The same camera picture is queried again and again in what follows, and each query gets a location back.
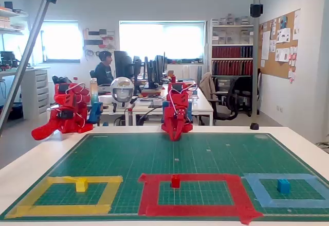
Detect red tape square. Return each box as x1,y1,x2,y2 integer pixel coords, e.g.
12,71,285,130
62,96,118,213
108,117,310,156
137,173,264,225

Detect yellow cube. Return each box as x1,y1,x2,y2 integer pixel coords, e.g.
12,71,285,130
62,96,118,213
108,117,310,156
76,178,88,193

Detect blue cube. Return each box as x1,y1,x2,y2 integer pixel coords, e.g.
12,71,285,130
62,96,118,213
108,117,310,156
277,179,291,194

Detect yellow tape square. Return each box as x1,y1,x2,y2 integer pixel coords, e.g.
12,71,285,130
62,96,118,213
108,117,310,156
4,176,123,219

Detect blue tape square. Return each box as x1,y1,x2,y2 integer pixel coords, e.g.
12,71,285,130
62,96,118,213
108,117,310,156
241,173,329,208

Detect white office desk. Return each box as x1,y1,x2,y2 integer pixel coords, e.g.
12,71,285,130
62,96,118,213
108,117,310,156
46,81,214,127

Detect green cutting mat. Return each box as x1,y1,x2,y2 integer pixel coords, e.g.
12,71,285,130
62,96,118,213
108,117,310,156
0,132,329,222

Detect beige jacket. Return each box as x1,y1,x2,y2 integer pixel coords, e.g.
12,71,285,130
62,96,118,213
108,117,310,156
199,72,219,100

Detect black office chair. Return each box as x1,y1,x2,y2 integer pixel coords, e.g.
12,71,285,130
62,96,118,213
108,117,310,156
235,76,254,117
205,78,241,126

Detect black computer monitor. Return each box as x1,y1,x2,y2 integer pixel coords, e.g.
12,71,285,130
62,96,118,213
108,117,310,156
143,52,167,89
114,50,134,80
132,56,143,93

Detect white helmet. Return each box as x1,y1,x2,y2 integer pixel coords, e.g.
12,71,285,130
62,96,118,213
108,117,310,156
110,77,135,108

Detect bright window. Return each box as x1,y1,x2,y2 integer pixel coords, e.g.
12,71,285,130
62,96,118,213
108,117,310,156
119,20,206,63
41,20,83,64

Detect seated person dark sweater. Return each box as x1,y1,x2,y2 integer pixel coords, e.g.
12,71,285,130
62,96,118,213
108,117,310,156
89,50,115,86

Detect colourful drink bottle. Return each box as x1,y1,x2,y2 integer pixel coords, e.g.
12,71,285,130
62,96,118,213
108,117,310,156
89,78,99,106

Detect white bookshelf with binders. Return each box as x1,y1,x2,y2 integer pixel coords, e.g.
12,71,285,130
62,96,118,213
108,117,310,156
210,13,255,93

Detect upright metal pole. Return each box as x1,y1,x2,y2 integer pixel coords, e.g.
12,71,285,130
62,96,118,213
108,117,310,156
252,0,261,116

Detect cork pin board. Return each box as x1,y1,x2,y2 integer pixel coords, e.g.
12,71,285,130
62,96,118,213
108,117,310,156
258,8,301,80

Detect white drawer unit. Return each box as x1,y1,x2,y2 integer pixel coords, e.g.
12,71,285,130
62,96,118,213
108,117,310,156
21,67,51,120

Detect black red machine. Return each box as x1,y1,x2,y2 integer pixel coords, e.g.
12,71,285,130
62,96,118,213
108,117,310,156
0,50,21,70

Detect white servo cable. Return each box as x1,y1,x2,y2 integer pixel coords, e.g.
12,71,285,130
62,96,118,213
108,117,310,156
65,82,87,129
170,83,198,124

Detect wall tool rack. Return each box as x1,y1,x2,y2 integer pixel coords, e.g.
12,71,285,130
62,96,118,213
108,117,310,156
82,27,116,61

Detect white wall shelf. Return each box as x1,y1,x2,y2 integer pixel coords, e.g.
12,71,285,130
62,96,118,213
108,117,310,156
0,1,29,36

